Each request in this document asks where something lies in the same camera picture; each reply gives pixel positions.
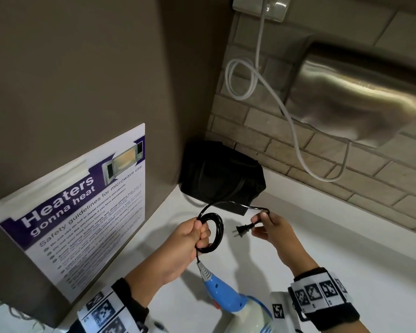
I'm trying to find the person's left hand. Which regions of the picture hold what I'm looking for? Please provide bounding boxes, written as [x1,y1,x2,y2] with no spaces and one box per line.
[124,217,212,308]

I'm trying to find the person's right hand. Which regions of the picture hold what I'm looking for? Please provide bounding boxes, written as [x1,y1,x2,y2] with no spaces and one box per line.
[251,212,320,280]

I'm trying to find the black hair dryer cord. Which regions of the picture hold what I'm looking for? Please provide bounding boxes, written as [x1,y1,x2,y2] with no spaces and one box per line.
[195,201,272,265]

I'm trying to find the blue white hair dryer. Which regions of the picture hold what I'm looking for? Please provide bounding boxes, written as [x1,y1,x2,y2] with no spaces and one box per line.
[198,261,275,333]

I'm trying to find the black fabric bag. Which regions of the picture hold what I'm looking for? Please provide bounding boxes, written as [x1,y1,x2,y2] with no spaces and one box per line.
[178,140,267,216]

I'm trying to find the white purple safety poster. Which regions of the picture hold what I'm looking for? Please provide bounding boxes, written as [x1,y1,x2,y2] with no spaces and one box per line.
[0,123,146,304]

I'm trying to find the light grey shirt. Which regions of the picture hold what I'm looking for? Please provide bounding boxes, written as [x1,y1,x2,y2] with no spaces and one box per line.
[0,294,68,333]

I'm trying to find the black left wrist strap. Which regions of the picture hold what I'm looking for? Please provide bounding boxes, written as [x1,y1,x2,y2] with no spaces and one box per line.
[67,277,150,333]

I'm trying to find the black wrist strap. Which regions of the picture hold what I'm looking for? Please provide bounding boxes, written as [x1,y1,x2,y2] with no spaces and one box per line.
[287,267,361,332]
[67,277,150,333]

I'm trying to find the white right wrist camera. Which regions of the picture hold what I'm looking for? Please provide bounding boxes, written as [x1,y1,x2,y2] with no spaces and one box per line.
[269,291,299,333]

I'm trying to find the black right wrist strap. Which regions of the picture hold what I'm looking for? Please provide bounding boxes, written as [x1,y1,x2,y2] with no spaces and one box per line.
[287,267,361,332]

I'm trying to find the steel wall hand dryer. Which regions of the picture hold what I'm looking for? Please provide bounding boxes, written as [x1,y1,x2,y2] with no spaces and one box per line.
[284,39,416,148]

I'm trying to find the white power cable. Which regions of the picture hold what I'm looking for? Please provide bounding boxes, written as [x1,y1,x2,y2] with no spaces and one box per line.
[225,6,353,183]

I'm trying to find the white wall outlet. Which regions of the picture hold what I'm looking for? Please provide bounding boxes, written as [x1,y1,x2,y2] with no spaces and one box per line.
[232,0,292,22]

